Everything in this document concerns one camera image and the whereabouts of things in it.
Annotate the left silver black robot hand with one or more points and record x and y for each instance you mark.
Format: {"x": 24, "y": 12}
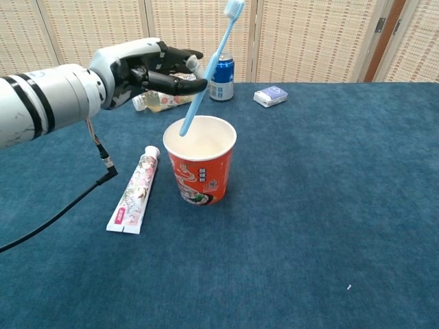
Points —
{"x": 116, "y": 68}

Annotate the light blue toothbrush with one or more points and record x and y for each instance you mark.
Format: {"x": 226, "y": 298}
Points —
{"x": 205, "y": 79}

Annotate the floral white toothpaste tube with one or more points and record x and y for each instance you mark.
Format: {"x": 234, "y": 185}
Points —
{"x": 135, "y": 192}

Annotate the red paper noodle cup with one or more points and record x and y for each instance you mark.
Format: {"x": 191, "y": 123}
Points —
{"x": 200, "y": 178}

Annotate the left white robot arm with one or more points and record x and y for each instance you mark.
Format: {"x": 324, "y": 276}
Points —
{"x": 41, "y": 103}

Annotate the floral label tea bottle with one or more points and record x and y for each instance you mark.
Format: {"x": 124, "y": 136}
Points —
{"x": 161, "y": 103}

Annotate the blue drink can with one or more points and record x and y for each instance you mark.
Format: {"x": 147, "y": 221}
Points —
{"x": 224, "y": 79}

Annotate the blue white tissue pack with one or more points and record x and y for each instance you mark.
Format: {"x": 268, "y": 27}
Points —
{"x": 271, "y": 96}

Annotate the woven bamboo folding screen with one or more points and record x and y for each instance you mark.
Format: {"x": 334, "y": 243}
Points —
{"x": 308, "y": 34}

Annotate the blue table cloth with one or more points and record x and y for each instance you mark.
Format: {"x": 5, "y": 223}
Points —
{"x": 308, "y": 205}

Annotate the metal screen hinge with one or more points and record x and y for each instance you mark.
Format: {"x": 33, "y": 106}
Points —
{"x": 379, "y": 25}
{"x": 397, "y": 26}

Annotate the brown wooden post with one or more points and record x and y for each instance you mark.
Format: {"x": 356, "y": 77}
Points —
{"x": 382, "y": 48}

